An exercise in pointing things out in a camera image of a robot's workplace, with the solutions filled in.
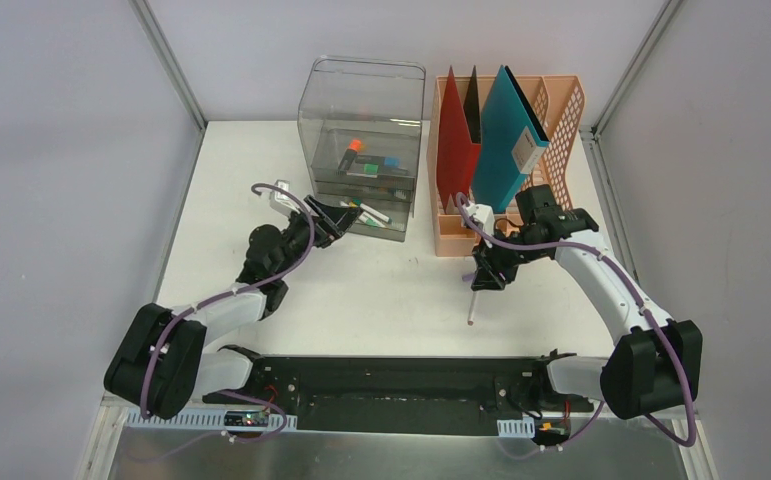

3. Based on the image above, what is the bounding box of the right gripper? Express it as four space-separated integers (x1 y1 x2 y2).
471 227 547 291

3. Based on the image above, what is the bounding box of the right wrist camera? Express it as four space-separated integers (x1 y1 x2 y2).
464 203 495 235

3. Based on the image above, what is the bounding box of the black highlighter blue cap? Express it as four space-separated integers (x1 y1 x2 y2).
356 154 400 168

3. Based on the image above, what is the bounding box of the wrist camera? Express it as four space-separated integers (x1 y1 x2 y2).
269 179 299 217
464 203 495 235

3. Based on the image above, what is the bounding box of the black highlighter orange cap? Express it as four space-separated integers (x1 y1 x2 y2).
338 139 364 172

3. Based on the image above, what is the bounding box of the clear grey drawer organizer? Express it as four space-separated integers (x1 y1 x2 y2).
297 55 426 242

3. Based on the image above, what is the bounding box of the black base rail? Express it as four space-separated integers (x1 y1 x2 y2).
202 356 593 436

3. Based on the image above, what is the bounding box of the teal blue folder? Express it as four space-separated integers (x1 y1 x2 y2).
471 65 549 214

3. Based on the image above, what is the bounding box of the red folder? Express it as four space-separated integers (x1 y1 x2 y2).
436 68 481 214

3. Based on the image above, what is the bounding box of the black highlighter green cap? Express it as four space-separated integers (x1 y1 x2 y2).
346 164 380 178

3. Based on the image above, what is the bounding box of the peach plastic file rack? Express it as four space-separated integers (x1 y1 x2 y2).
426 75 586 258

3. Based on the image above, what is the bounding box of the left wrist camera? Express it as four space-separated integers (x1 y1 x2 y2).
269 179 299 217

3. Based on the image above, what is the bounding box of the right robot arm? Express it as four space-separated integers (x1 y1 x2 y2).
455 185 702 419

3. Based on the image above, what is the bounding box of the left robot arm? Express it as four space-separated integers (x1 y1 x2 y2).
103 193 363 420

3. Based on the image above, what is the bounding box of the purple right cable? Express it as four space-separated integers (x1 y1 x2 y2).
454 192 699 462

